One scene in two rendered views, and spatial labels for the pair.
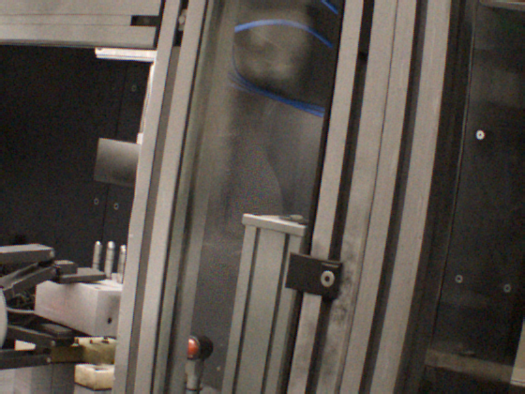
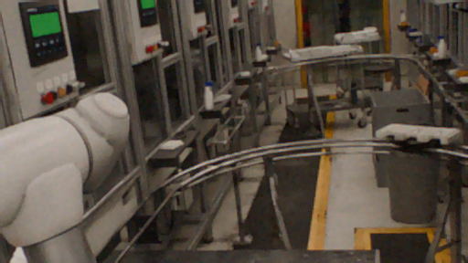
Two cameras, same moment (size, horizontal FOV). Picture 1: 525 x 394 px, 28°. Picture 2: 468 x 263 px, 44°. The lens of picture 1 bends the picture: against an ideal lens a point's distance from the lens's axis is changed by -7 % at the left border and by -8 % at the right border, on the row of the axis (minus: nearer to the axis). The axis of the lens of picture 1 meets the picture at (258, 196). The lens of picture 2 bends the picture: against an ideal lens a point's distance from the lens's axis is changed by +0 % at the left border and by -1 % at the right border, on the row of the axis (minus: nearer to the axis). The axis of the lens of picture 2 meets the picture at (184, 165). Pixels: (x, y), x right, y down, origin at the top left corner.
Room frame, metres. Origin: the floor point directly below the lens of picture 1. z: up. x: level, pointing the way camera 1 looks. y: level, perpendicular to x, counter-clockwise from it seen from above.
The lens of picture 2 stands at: (0.84, 1.68, 1.65)
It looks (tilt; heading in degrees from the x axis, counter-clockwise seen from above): 16 degrees down; 251
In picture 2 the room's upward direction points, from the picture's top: 8 degrees counter-clockwise
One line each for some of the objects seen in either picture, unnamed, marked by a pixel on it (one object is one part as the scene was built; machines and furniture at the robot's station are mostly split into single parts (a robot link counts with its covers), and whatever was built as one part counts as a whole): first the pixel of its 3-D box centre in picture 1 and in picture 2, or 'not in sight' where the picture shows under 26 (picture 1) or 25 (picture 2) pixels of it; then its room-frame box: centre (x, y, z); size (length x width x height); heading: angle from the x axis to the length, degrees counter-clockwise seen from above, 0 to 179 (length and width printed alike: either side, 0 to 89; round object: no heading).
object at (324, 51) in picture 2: not in sight; (324, 86); (-2.87, -3.86, 0.48); 0.88 x 0.56 x 0.96; 162
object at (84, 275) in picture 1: (73, 276); not in sight; (1.12, 0.17, 1.06); 0.07 x 0.03 x 0.01; 143
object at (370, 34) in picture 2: not in sight; (358, 66); (-3.95, -4.64, 0.48); 0.84 x 0.58 x 0.97; 62
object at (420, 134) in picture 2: not in sight; (417, 139); (-1.14, -0.50, 0.84); 0.37 x 0.14 x 0.10; 112
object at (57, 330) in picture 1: (71, 329); not in sight; (1.13, 0.17, 1.00); 0.07 x 0.03 x 0.01; 143
